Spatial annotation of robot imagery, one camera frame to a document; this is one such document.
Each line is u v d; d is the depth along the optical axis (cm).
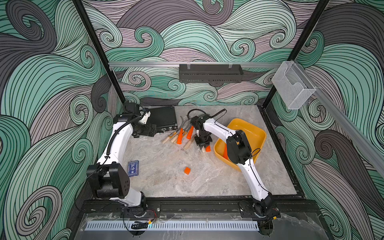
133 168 86
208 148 95
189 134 103
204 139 86
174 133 103
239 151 62
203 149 94
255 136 101
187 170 87
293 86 78
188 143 98
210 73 98
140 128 70
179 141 96
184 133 102
